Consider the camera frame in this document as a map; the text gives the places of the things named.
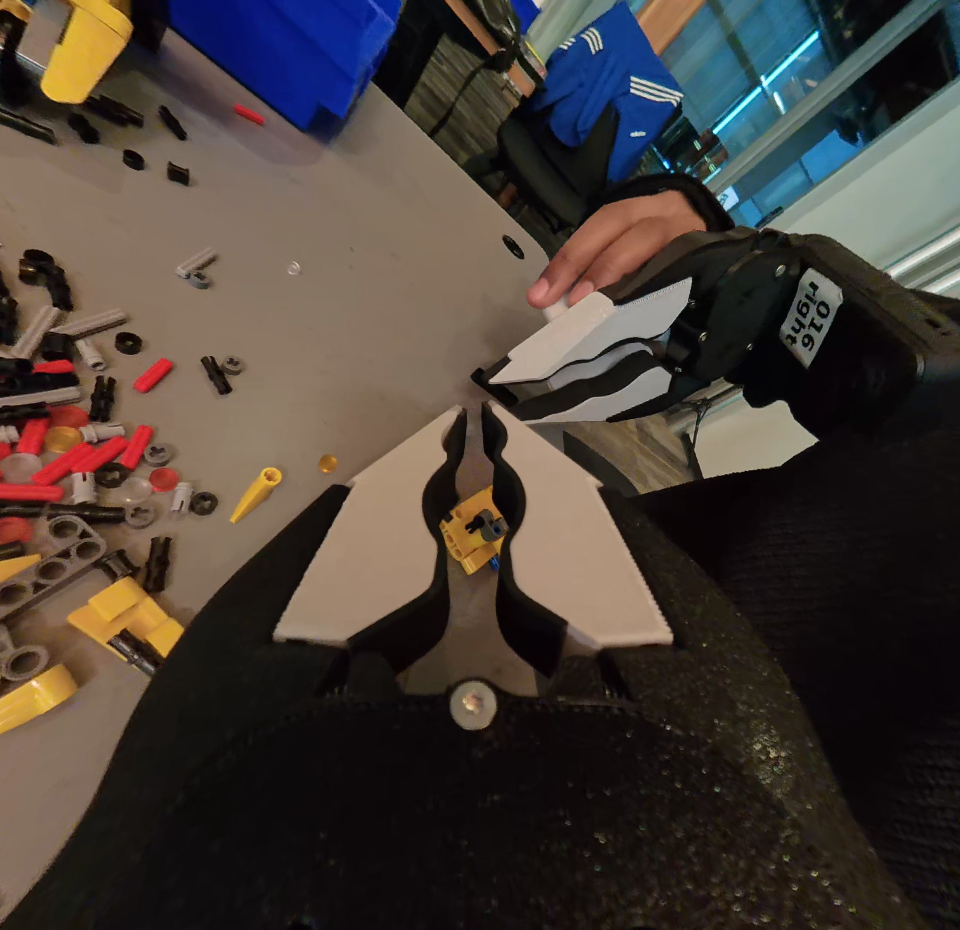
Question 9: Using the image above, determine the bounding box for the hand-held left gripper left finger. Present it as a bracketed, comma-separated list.
[272, 405, 469, 675]

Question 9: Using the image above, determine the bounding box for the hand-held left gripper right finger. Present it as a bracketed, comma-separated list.
[480, 401, 674, 678]

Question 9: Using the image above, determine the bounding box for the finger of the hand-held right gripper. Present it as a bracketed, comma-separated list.
[484, 276, 695, 387]
[519, 345, 676, 426]

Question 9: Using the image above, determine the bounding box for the yellow brick panel assembly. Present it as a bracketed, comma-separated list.
[438, 486, 511, 577]

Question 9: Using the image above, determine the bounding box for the black brick pin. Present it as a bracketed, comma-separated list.
[470, 366, 520, 410]

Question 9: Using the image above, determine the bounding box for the person's right forearm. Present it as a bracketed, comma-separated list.
[600, 171, 738, 234]

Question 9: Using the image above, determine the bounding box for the person's right hand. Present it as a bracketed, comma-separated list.
[526, 191, 708, 312]

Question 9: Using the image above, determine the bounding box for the yellow brick spike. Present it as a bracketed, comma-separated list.
[228, 466, 284, 525]

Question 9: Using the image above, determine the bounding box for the black office chair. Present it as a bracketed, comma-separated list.
[491, 105, 627, 234]

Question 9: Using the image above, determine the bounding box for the blue striped jacket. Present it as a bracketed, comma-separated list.
[527, 2, 685, 187]

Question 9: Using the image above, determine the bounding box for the wooden beam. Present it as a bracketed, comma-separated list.
[636, 0, 735, 55]

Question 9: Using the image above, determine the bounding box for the pile of brick pieces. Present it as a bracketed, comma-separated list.
[0, 247, 189, 736]

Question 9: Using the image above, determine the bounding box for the grey axle connector piece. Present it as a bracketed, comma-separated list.
[176, 247, 219, 291]

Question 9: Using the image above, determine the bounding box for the wooden office desk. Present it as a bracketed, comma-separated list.
[416, 0, 545, 99]

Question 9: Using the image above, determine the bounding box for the blue storage bin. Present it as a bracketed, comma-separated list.
[159, 0, 411, 134]

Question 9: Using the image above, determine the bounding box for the scattered group of black pins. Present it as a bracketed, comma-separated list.
[0, 92, 192, 189]

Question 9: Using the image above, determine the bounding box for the yellow grey brick vehicle model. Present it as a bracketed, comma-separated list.
[0, 0, 138, 108]

